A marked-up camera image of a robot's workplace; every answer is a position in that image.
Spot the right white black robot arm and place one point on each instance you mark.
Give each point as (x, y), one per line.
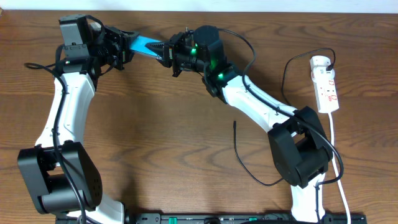
(299, 147)

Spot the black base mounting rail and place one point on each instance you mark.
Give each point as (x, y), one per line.
(280, 216)

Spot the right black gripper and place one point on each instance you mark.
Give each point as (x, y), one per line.
(169, 53)

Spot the teal screen Galaxy smartphone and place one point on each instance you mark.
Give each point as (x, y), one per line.
(138, 46)

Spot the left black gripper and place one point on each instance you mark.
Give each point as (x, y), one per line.
(122, 42)

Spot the white USB charger plug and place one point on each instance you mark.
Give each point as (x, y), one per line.
(320, 63)

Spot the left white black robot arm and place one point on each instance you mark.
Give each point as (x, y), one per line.
(60, 177)

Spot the white power strip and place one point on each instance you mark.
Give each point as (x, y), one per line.
(325, 89)

